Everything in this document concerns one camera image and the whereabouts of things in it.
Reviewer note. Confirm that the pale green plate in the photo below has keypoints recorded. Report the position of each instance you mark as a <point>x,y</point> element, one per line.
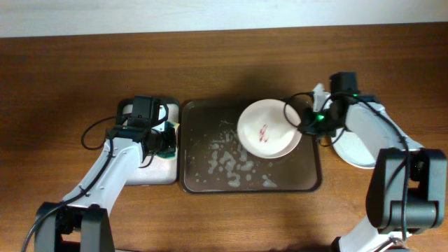
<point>353,147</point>

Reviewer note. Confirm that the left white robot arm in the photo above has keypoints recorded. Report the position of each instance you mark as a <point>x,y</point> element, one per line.
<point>80,221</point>

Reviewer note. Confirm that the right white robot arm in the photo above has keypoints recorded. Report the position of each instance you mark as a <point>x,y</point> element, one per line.
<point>407,191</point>

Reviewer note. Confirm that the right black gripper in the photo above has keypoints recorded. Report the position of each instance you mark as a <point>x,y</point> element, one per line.
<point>308,126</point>

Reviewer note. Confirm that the yellow green sponge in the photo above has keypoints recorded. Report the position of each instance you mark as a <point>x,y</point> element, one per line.
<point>168,140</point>

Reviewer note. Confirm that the pink white plate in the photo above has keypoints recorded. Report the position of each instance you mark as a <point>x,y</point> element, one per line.
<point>268,128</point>

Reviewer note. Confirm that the dark brown serving tray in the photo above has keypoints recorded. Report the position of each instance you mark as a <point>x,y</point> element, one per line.
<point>212,160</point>

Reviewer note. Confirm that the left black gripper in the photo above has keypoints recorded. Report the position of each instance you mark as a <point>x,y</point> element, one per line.
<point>169,134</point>

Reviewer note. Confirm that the small white foam tray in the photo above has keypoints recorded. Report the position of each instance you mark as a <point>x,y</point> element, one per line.
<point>153,170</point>

